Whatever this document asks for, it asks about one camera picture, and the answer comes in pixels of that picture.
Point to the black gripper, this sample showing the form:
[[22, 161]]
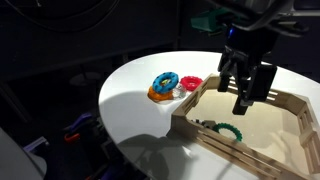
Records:
[[250, 46]]

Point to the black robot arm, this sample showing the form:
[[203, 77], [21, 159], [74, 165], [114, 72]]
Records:
[[266, 10]]

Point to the light wooden slatted tray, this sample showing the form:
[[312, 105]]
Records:
[[266, 133]]

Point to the grey rounded object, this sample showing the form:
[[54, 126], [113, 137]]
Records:
[[16, 160]]

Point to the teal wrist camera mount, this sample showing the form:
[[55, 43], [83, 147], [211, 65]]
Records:
[[206, 20]]

